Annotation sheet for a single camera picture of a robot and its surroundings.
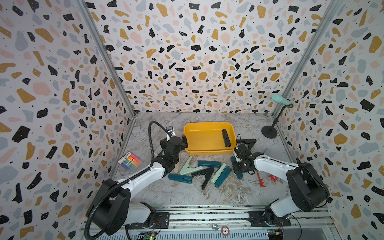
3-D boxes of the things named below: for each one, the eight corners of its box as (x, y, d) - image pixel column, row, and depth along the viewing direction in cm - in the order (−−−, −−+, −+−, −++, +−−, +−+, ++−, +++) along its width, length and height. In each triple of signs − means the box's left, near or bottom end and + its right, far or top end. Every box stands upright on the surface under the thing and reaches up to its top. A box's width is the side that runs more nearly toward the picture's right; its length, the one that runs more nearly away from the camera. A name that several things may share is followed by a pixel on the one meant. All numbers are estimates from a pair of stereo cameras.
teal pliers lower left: (167, 179, 89) (167, 177, 87) (170, 173, 92) (169, 171, 90) (191, 184, 87) (191, 182, 86) (192, 177, 90) (192, 176, 88)
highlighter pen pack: (118, 163, 95) (116, 161, 94) (129, 152, 100) (128, 151, 99) (132, 173, 91) (131, 171, 89) (143, 162, 96) (142, 160, 94)
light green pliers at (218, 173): (210, 182, 89) (210, 180, 86) (222, 164, 96) (223, 162, 94) (213, 184, 88) (214, 182, 85) (226, 166, 95) (226, 164, 93)
